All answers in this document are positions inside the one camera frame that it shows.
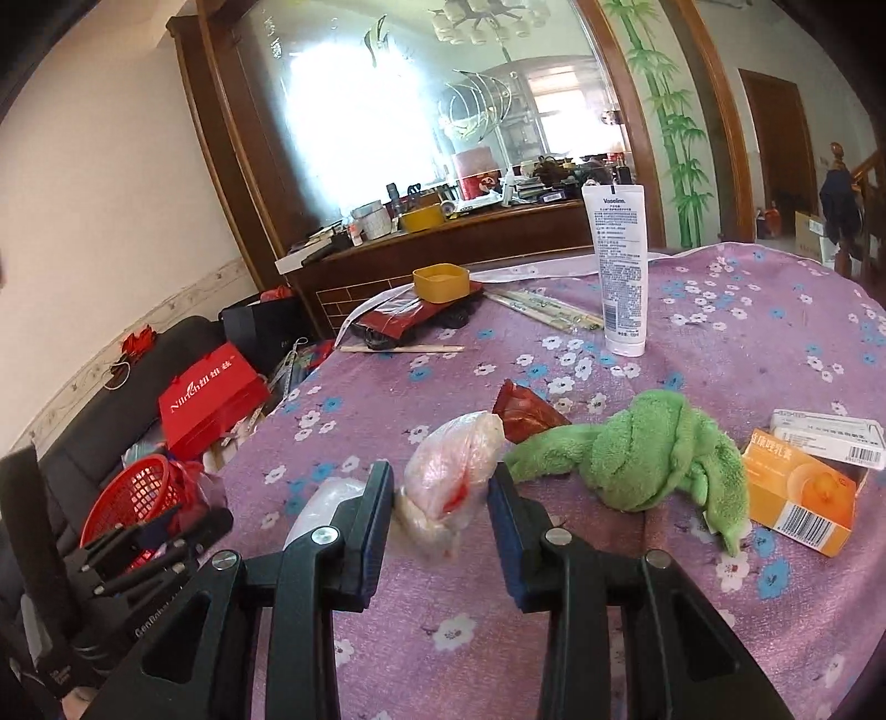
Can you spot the purple floral tablecloth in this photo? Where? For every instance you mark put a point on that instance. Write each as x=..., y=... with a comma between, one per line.
x=741, y=331

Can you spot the white barcode box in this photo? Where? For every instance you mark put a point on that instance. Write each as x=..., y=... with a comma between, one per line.
x=858, y=442

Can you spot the yellow square container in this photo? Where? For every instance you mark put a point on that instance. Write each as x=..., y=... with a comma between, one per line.
x=441, y=283

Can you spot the white tissue wad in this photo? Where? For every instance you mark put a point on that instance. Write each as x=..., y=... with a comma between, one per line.
x=322, y=506

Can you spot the green towel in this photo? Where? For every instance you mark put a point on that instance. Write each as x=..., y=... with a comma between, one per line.
x=642, y=454

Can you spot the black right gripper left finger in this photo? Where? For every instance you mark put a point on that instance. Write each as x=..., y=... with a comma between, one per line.
x=197, y=661

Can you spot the red gift bag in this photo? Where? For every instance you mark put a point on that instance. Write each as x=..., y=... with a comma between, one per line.
x=209, y=399

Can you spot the white plastic bag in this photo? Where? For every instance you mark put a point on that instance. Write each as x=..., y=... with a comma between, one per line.
x=446, y=482

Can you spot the wooden cabinet with mirror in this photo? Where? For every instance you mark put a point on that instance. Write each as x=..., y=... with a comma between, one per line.
x=350, y=142

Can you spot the black leather sofa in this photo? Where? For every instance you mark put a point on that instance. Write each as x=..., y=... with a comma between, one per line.
x=88, y=453

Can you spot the orange medicine box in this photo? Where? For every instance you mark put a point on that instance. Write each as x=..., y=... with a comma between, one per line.
x=803, y=498

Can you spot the white lotion tube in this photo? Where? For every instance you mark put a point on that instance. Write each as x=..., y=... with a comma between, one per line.
x=617, y=219

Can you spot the dark red foil wrapper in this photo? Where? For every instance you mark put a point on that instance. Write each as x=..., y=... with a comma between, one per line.
x=524, y=413

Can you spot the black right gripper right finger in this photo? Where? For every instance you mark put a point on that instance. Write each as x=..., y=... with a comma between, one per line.
x=681, y=658

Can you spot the red black pouch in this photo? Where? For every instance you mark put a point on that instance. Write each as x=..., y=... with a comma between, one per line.
x=403, y=319

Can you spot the red mesh waste basket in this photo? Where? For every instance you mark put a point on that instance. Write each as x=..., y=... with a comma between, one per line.
x=142, y=492

